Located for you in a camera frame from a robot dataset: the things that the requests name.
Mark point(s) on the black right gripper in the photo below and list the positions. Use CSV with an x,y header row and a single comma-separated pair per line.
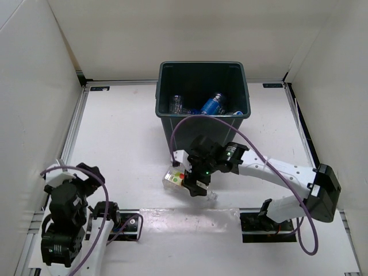
x,y
190,180

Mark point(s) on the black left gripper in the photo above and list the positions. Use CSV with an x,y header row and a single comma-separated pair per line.
x,y
91,183

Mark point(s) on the clear bottle apple label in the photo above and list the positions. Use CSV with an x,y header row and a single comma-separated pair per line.
x,y
173,183

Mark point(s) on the clear bottle light blue label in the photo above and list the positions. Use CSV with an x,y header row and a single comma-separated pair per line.
x,y
213,105

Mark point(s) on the clear bottle dark blue label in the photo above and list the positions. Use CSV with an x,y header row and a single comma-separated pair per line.
x,y
176,104

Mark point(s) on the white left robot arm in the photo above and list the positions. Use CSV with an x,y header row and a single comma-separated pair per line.
x,y
74,235

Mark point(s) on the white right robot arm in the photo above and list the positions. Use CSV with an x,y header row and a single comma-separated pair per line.
x,y
316,191

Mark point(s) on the crushed bottle inside bin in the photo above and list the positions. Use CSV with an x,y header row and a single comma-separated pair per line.
x,y
190,111

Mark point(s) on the dark green plastic bin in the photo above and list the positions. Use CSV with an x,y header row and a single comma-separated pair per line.
x,y
196,82

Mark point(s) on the black blue table sticker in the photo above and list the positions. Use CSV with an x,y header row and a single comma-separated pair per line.
x,y
100,88

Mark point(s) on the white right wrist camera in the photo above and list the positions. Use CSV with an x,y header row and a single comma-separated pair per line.
x,y
180,158

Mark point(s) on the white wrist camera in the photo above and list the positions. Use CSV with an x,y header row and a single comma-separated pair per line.
x,y
180,158
56,177

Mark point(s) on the aluminium table frame rail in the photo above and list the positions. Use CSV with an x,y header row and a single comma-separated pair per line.
x,y
73,130

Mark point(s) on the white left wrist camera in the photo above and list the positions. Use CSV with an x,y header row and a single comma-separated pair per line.
x,y
56,177

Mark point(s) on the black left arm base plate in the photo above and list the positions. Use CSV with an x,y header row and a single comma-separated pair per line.
x,y
129,228

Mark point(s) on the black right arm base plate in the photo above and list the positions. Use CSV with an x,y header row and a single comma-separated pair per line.
x,y
256,231

